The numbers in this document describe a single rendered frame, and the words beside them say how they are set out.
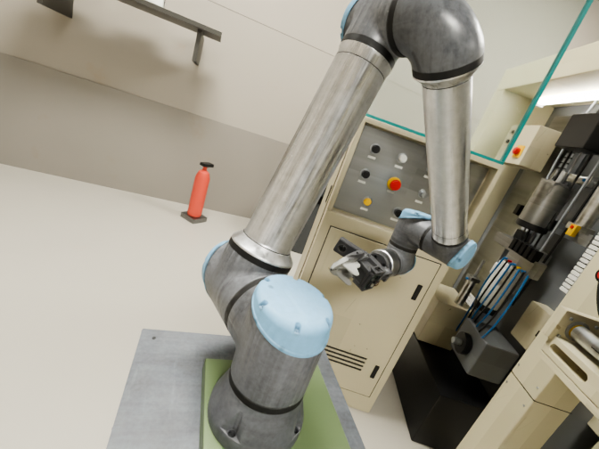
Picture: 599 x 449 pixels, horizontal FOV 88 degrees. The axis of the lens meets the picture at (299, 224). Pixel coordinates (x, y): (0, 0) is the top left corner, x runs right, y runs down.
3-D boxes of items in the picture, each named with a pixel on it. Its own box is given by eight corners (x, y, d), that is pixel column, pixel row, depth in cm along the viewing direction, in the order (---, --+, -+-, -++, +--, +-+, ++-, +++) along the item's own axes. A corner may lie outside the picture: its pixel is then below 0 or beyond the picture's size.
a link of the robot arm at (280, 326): (250, 420, 49) (284, 330, 44) (215, 345, 61) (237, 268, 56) (323, 395, 58) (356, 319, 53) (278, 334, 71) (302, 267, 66)
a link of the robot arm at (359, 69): (210, 336, 60) (416, -51, 49) (186, 285, 72) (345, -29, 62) (270, 338, 70) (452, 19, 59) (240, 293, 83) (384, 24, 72)
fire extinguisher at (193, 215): (206, 216, 308) (219, 164, 290) (205, 226, 286) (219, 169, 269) (181, 211, 299) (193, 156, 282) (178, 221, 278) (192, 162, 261)
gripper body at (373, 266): (375, 273, 79) (397, 267, 87) (354, 249, 83) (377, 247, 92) (359, 292, 82) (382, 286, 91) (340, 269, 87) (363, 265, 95)
